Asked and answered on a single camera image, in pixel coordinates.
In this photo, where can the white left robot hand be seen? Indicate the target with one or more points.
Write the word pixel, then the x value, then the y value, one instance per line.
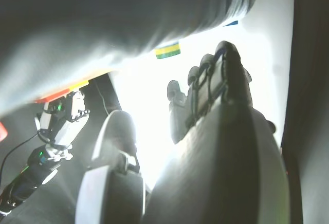
pixel 218 170

